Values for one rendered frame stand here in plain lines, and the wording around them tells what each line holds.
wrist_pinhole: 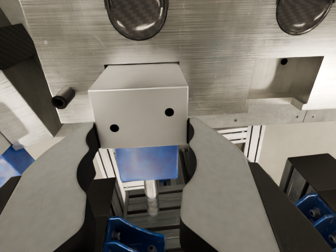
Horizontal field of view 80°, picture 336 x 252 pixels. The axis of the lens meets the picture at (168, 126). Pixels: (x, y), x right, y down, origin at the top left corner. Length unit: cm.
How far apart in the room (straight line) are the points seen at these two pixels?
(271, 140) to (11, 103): 141
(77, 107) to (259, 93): 16
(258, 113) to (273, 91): 9
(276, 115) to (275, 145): 122
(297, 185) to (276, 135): 101
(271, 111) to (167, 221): 30
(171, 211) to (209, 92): 35
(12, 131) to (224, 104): 21
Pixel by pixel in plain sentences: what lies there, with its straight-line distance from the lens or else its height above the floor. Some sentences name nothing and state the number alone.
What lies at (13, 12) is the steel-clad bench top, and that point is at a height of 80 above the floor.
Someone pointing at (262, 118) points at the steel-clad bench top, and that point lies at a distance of 31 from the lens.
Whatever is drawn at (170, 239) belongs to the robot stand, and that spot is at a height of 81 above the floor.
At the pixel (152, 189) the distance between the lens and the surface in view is 17.
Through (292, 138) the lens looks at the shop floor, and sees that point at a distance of 156.
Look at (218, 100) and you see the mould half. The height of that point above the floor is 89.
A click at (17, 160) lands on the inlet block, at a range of 27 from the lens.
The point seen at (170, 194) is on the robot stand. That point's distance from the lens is 51.
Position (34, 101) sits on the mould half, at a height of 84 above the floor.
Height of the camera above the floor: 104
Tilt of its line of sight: 59 degrees down
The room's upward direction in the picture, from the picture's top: 172 degrees clockwise
